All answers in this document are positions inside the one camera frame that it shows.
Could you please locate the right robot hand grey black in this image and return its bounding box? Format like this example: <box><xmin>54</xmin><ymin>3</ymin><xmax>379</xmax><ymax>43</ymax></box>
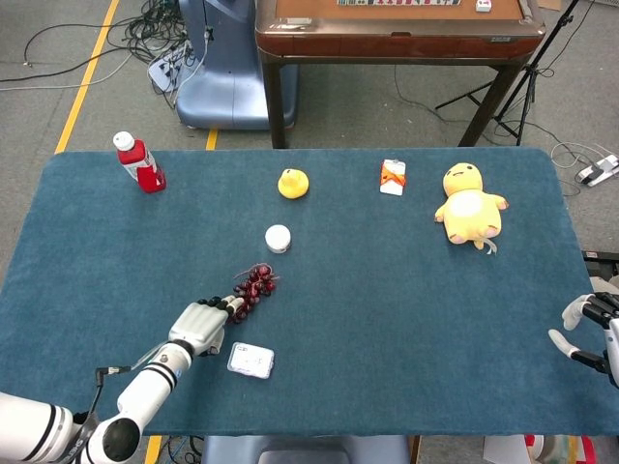
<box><xmin>548</xmin><ymin>292</ymin><xmax>619</xmax><ymax>389</ymax></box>

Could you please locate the left robot hand grey black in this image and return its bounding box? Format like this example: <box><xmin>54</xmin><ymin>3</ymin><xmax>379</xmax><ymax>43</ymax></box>
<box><xmin>167</xmin><ymin>295</ymin><xmax>246</xmax><ymax>358</ymax></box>

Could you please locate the purple grape bunch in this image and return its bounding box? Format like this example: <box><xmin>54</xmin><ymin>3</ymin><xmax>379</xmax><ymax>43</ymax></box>
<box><xmin>226</xmin><ymin>263</ymin><xmax>281</xmax><ymax>325</ymax></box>

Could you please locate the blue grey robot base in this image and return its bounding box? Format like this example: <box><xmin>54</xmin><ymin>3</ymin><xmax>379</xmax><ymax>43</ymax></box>
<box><xmin>175</xmin><ymin>0</ymin><xmax>299</xmax><ymax>131</ymax></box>

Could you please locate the small round white jar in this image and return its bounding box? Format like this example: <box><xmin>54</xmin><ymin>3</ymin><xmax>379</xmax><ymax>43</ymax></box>
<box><xmin>264</xmin><ymin>223</ymin><xmax>293</xmax><ymax>254</ymax></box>

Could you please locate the clear plastic floss pick box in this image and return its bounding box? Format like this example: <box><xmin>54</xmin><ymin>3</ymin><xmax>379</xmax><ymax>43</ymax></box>
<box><xmin>226</xmin><ymin>341</ymin><xmax>276</xmax><ymax>380</ymax></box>

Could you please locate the red drink bottle white cap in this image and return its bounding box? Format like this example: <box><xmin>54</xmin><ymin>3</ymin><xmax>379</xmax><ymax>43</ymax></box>
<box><xmin>112</xmin><ymin>130</ymin><xmax>167</xmax><ymax>194</ymax></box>

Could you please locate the grey robot torso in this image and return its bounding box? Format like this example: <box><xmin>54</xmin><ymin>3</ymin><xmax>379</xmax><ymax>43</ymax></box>
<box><xmin>200</xmin><ymin>434</ymin><xmax>412</xmax><ymax>464</ymax></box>

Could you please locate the yellow pear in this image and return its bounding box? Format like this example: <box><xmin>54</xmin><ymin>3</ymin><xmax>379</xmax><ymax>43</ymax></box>
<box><xmin>277</xmin><ymin>167</ymin><xmax>310</xmax><ymax>200</ymax></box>

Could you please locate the yellow plush toy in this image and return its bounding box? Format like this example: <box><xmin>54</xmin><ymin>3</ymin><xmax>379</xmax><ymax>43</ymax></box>
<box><xmin>433</xmin><ymin>161</ymin><xmax>510</xmax><ymax>255</ymax></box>

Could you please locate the orange white snack packet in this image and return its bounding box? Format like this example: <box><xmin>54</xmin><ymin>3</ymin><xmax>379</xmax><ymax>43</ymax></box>
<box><xmin>379</xmin><ymin>159</ymin><xmax>407</xmax><ymax>197</ymax></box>

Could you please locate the black tripod stand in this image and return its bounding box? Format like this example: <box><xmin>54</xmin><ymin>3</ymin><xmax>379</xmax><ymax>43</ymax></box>
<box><xmin>434</xmin><ymin>0</ymin><xmax>581</xmax><ymax>146</ymax></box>

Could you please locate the white power strip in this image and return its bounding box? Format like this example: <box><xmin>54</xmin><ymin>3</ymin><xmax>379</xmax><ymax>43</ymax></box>
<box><xmin>147</xmin><ymin>45</ymin><xmax>194</xmax><ymax>93</ymax></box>

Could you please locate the brown mahjong table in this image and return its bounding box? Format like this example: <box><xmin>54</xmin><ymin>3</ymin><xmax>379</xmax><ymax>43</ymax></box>
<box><xmin>254</xmin><ymin>0</ymin><xmax>547</xmax><ymax>150</ymax></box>

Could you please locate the row of face-showing mahjong tiles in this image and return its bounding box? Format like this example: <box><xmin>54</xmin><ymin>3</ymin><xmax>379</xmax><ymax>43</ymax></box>
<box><xmin>337</xmin><ymin>0</ymin><xmax>463</xmax><ymax>8</ymax></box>

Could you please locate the black cable on robot arm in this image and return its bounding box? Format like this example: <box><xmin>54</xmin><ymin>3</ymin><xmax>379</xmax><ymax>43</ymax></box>
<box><xmin>86</xmin><ymin>365</ymin><xmax>133</xmax><ymax>429</ymax></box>

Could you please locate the long black floor cable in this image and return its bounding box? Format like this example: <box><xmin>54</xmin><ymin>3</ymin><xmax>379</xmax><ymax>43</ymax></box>
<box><xmin>0</xmin><ymin>21</ymin><xmax>132</xmax><ymax>83</ymax></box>

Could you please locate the tangle of floor cables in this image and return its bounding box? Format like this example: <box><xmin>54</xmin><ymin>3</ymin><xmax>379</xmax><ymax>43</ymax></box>
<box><xmin>123</xmin><ymin>0</ymin><xmax>194</xmax><ymax>64</ymax></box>

